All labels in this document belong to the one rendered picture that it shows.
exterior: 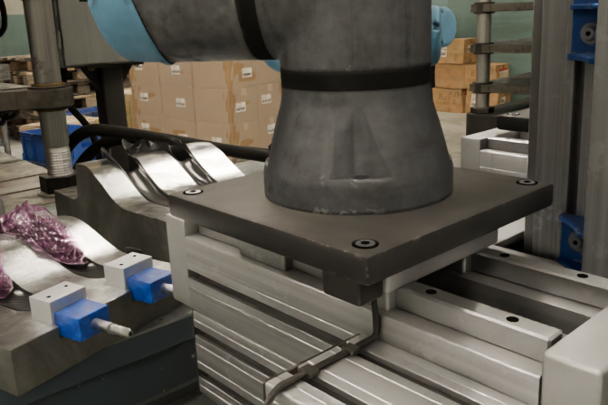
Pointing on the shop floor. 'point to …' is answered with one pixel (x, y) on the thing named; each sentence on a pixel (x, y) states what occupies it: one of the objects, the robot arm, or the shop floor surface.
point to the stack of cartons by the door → (462, 78)
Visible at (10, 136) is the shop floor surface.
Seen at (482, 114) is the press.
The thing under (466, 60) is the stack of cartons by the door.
